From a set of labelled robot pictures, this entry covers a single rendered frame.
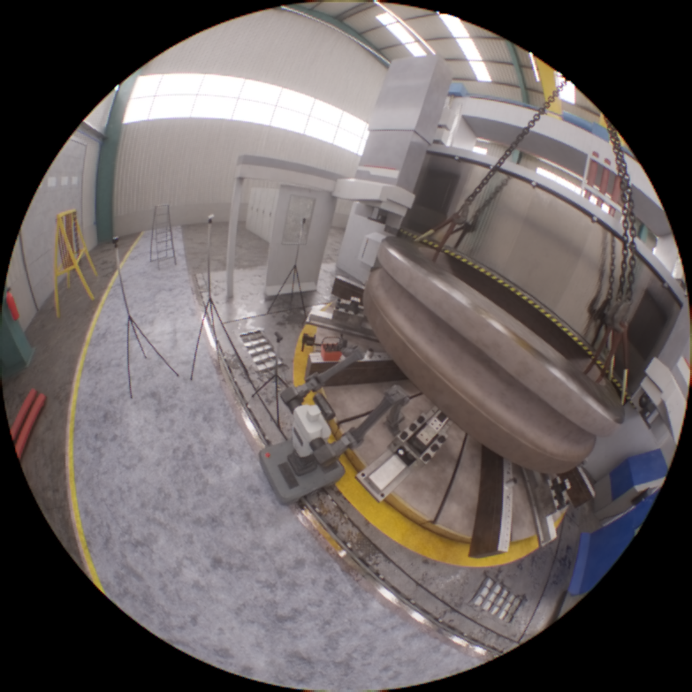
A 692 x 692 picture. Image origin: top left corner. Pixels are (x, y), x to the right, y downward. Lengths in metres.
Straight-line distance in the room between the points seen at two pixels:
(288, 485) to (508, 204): 5.46
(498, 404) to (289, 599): 2.35
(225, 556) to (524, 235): 6.02
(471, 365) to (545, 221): 3.69
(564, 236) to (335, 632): 6.04
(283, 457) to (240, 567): 1.11
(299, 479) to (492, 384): 1.76
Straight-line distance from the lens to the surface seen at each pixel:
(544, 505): 3.17
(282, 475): 1.94
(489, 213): 5.03
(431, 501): 2.23
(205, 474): 2.30
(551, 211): 5.01
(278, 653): 2.40
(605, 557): 4.92
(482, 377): 1.92
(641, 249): 5.35
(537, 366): 1.71
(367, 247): 5.95
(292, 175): 4.23
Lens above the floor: 2.11
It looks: 36 degrees down
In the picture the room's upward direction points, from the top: 18 degrees clockwise
